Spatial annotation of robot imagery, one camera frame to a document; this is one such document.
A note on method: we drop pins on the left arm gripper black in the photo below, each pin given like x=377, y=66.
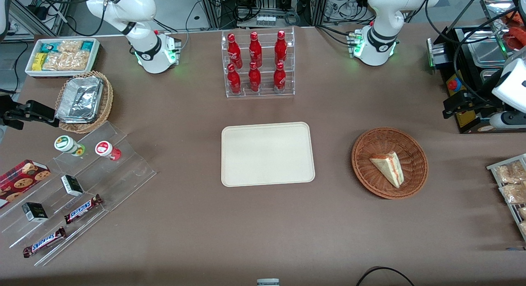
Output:
x=478, y=101

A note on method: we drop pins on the right arm gripper black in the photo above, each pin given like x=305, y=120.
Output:
x=12, y=114

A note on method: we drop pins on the triangle sandwich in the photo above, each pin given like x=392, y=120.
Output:
x=388, y=167

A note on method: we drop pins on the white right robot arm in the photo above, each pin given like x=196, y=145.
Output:
x=144, y=31

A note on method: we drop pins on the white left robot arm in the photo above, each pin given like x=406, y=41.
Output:
x=382, y=31

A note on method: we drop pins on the light tan wicker basket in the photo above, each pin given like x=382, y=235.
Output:
x=104, y=109

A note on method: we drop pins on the brown round wicker basket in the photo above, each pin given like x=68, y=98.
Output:
x=370, y=179

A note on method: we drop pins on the beige rectangular tray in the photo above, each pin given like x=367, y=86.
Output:
x=267, y=154

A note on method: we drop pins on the red emergency stop button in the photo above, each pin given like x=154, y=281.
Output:
x=454, y=84

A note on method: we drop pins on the black food warmer cabinet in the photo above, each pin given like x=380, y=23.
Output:
x=464, y=68

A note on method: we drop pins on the green sunflower lid cup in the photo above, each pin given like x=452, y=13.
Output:
x=68, y=144

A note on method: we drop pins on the yellow snack packet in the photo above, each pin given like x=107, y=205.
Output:
x=39, y=62

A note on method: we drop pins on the stacked aluminium foil containers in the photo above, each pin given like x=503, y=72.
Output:
x=80, y=99

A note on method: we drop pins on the red plaid cookie box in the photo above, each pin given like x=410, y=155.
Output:
x=20, y=181

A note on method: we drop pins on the clear bag of cookies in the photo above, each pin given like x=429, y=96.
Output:
x=65, y=61
x=70, y=46

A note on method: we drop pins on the teal snack packet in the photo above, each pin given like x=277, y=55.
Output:
x=50, y=47
x=87, y=46

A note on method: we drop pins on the clear bag of pastry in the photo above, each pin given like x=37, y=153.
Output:
x=509, y=173
x=513, y=193

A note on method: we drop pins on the small black carton box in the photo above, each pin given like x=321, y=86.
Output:
x=35, y=212
x=72, y=185

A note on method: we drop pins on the red strawberry lid cup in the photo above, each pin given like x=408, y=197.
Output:
x=106, y=149

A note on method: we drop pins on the white rectangular snack bin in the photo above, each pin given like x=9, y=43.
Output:
x=96, y=51

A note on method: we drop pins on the Snickers chocolate bar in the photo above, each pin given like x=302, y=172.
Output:
x=44, y=242
x=83, y=209

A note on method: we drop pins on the clear acrylic stepped stand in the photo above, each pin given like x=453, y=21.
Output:
x=123, y=171

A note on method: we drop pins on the red cola bottle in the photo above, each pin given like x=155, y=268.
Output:
x=254, y=78
x=279, y=78
x=234, y=80
x=233, y=49
x=255, y=49
x=280, y=47

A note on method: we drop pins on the clear acrylic bottle rack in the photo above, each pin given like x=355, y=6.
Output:
x=265, y=93

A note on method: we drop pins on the grey power strip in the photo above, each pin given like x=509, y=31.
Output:
x=266, y=20

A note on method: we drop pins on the aluminium frame rack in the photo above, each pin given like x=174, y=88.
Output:
x=37, y=14

